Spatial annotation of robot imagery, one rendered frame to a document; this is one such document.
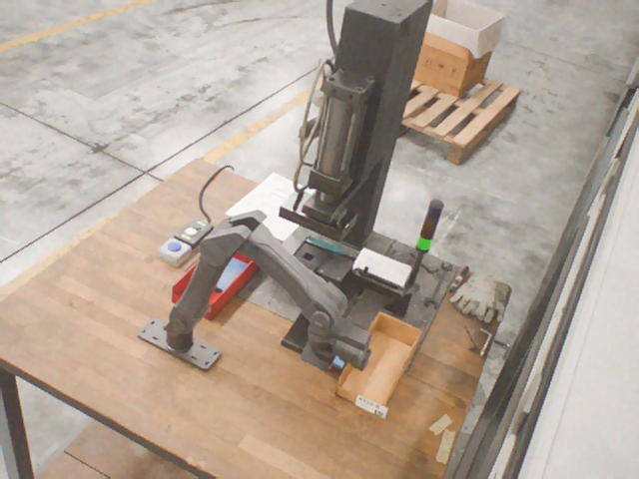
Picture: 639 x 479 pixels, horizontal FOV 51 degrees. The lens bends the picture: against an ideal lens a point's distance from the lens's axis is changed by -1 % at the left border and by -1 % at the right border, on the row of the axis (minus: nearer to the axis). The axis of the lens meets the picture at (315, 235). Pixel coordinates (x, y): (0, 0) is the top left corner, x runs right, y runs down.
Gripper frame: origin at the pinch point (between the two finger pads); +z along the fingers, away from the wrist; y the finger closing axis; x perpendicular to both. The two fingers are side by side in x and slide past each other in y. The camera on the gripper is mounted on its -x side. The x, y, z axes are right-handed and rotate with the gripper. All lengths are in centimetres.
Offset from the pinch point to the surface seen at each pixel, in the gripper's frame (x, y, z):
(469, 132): 13, 227, 224
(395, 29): 12, 62, -39
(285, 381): 6.4, -8.7, 5.4
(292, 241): 24.8, 28.5, 16.9
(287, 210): 25.4, 29.7, 0.2
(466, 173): 4, 196, 223
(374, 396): -13.9, -2.1, 8.0
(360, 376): -8.8, 1.2, 10.0
